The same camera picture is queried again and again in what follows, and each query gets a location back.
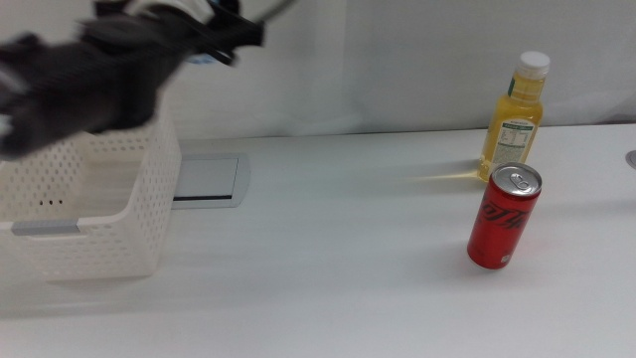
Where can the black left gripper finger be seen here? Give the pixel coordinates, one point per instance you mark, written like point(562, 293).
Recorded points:
point(241, 32)
point(216, 50)

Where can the yellow tea bottle white cap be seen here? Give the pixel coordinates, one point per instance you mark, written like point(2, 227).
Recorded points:
point(512, 124)

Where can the red cola can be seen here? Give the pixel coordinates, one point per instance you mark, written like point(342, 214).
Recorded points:
point(502, 224)

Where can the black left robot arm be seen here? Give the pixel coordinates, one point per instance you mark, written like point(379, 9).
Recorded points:
point(74, 89)

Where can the white backdrop curtain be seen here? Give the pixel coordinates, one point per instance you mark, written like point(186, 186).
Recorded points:
point(397, 59)

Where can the white perforated plastic basket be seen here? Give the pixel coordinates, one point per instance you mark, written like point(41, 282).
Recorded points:
point(149, 199)

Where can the round silver table grommet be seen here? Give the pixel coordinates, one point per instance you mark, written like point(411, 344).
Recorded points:
point(632, 160)

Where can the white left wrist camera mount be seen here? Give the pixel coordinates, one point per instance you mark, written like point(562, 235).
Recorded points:
point(164, 6)

